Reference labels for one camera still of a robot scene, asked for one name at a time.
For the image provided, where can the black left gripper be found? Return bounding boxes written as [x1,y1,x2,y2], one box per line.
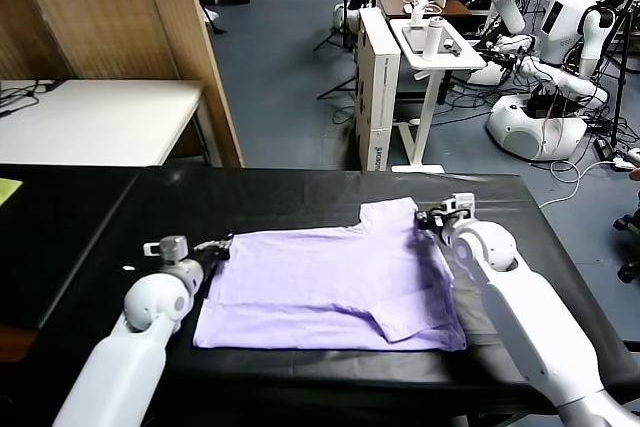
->
[193,234,235,281]

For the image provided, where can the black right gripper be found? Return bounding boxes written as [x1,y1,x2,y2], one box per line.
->
[414,204,454,241]

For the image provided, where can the lavender t-shirt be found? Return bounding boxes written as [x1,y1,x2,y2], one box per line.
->
[192,198,469,352]

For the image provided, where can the black plastic table cover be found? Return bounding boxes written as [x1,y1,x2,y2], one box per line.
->
[29,166,640,401]

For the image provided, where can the tall white cardboard box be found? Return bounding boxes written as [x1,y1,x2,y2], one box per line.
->
[354,7,401,173]

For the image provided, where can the small white standing desk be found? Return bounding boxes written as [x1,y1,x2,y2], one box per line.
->
[388,18,487,174]

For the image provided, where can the black tripod legs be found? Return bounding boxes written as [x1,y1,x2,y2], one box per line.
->
[317,76,359,102]

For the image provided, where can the black side table mat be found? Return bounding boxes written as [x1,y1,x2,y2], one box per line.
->
[0,164,141,332]

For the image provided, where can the white bottle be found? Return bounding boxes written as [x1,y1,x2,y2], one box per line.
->
[423,17,445,62]

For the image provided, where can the white table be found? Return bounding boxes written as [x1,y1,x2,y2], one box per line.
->
[0,78,224,168]

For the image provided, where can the grey tablet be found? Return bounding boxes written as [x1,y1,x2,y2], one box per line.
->
[401,25,451,55]

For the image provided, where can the black office chair base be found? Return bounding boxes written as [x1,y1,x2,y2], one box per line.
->
[612,186,640,284]

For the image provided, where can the white headphone stand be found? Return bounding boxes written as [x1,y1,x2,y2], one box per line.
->
[402,0,441,27]

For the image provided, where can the white power strip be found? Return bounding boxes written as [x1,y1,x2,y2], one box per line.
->
[613,148,640,171]

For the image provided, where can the yellow-green cloth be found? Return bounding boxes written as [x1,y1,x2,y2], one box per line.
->
[0,178,25,208]

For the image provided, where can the white humanoid robot with base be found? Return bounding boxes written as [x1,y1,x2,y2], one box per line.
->
[487,0,634,162]

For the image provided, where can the tall black tripod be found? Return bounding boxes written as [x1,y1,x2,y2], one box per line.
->
[607,0,640,148]

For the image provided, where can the wooden table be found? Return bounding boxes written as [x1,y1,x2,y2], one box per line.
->
[0,0,245,168]

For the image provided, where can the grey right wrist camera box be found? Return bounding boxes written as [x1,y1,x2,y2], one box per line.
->
[439,192,476,221]

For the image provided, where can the white floor cable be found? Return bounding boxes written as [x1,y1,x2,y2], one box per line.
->
[538,159,619,210]

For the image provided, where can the black cables on white table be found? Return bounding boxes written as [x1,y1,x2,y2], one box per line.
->
[0,78,69,119]

